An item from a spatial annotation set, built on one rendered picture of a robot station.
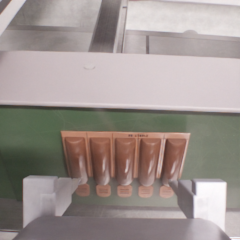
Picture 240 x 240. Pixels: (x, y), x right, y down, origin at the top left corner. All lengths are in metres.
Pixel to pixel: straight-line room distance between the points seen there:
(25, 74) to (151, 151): 0.12
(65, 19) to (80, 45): 0.22
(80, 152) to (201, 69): 0.13
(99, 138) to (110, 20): 0.15
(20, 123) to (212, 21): 0.80
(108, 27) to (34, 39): 0.52
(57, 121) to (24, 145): 0.05
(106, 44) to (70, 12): 0.69
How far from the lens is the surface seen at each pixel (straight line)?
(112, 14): 0.37
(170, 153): 0.27
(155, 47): 0.80
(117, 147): 0.26
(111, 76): 0.26
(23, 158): 0.31
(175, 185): 0.16
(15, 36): 0.87
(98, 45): 0.31
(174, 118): 0.26
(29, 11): 1.02
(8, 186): 0.36
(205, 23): 1.00
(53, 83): 0.26
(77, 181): 0.17
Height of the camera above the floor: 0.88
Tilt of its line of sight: 46 degrees down
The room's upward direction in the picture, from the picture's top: 175 degrees counter-clockwise
